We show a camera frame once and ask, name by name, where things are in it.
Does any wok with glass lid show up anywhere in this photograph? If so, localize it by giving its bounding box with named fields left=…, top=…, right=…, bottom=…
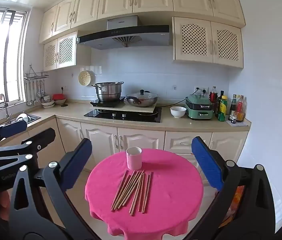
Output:
left=125, top=89, right=159, bottom=107

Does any red drink bottle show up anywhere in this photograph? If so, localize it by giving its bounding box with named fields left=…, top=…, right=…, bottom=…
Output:
left=209, top=86, right=219, bottom=113

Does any dark sauce bottle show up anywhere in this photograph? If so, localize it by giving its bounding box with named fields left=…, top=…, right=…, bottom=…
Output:
left=228, top=94, right=237, bottom=121

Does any stack of white bowls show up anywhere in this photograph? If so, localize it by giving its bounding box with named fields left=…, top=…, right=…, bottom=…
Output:
left=41, top=95, right=55, bottom=108

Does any pink cup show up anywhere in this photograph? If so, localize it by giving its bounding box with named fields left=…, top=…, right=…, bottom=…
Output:
left=126, top=147, right=142, bottom=170

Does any steel kitchen sink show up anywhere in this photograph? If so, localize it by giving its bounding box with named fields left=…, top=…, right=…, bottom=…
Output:
left=8, top=112, right=42, bottom=128

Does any red sauce bottle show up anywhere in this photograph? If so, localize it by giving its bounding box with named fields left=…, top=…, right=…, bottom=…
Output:
left=236, top=95, right=246, bottom=123

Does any cream lattice door cabinet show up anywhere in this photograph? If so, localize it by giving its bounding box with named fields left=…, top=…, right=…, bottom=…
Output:
left=172, top=17, right=244, bottom=69
left=43, top=31, right=91, bottom=72

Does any metal faucet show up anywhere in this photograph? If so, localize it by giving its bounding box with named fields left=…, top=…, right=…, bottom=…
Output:
left=0, top=94, right=13, bottom=124

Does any pink tablecloth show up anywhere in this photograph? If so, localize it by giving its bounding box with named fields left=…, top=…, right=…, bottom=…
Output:
left=85, top=149, right=204, bottom=238

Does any barred window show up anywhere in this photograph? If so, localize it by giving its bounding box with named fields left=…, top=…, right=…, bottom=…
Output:
left=0, top=6, right=30, bottom=117

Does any black induction cooker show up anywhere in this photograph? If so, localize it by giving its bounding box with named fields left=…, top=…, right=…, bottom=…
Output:
left=90, top=96, right=126, bottom=107

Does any black glass gas hob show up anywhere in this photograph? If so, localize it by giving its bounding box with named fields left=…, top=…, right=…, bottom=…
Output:
left=84, top=107, right=162, bottom=123

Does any cream perforated steamer plate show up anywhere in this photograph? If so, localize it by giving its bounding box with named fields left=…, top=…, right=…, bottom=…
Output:
left=78, top=70, right=96, bottom=87

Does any black range hood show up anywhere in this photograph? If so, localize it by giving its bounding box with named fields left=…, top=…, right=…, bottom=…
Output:
left=76, top=15, right=170, bottom=50

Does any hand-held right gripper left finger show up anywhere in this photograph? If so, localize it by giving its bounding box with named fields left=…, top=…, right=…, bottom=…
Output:
left=8, top=138, right=99, bottom=240

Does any beige board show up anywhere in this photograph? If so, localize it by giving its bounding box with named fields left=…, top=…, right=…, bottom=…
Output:
left=93, top=104, right=157, bottom=114

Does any white bowl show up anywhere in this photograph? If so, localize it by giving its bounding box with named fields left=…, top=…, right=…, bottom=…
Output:
left=170, top=106, right=187, bottom=119

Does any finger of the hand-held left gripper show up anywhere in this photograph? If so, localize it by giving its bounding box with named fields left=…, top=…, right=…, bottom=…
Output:
left=0, top=128, right=56, bottom=173
left=0, top=120, right=28, bottom=148

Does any white paper sheet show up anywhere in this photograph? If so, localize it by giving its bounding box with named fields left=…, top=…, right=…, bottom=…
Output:
left=225, top=119, right=249, bottom=127

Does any black power cable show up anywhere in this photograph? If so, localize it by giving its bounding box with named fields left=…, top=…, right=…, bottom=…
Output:
left=157, top=87, right=201, bottom=106

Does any green bottle yellow label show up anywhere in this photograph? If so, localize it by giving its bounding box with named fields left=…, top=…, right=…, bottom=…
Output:
left=218, top=95, right=228, bottom=122

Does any stainless steel pot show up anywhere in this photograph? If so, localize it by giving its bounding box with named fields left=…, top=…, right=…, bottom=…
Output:
left=92, top=81, right=125, bottom=102

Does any green electric grill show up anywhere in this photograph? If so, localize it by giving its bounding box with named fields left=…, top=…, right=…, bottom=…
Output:
left=185, top=94, right=214, bottom=120

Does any metal wall utensil rack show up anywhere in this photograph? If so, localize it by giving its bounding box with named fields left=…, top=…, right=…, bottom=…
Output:
left=24, top=65, right=49, bottom=82

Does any pile of wooden chopsticks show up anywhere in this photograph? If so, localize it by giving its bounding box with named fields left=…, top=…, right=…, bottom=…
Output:
left=111, top=170, right=153, bottom=216

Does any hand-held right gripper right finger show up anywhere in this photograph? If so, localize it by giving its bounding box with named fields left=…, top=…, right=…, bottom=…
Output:
left=184, top=136, right=276, bottom=240

